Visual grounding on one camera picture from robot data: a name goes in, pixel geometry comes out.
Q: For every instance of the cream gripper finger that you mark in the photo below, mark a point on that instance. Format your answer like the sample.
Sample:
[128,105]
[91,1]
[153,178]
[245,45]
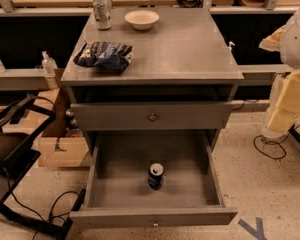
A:
[287,107]

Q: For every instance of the blue pepsi can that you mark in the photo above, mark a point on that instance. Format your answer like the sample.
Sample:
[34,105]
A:
[155,175]

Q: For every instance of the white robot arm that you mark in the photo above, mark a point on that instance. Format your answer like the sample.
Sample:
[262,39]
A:
[285,40]

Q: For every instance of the grey drawer cabinet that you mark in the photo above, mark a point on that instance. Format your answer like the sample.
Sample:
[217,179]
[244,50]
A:
[182,58]

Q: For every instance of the grey top drawer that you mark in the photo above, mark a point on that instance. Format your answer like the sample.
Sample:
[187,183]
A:
[151,116]

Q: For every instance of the grey open middle drawer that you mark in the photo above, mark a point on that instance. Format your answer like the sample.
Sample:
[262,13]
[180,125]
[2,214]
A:
[118,194]

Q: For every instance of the silver green soda can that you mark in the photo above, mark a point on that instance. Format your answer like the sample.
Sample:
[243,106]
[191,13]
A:
[101,13]

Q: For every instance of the white pump dispenser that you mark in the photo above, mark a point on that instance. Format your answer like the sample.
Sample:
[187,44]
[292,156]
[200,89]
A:
[231,46]

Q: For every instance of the white ceramic bowl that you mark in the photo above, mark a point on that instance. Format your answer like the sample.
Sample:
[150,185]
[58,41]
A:
[141,19]

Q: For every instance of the blue chip bag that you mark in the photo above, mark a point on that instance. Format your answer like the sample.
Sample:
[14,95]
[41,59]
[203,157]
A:
[107,56]

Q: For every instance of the cardboard box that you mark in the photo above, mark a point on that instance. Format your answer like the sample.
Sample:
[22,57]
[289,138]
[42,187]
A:
[59,144]

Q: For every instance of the clear plastic bottle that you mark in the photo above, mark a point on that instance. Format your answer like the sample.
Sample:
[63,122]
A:
[48,64]

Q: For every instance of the black cart frame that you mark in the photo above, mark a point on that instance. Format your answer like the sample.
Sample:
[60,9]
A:
[16,157]

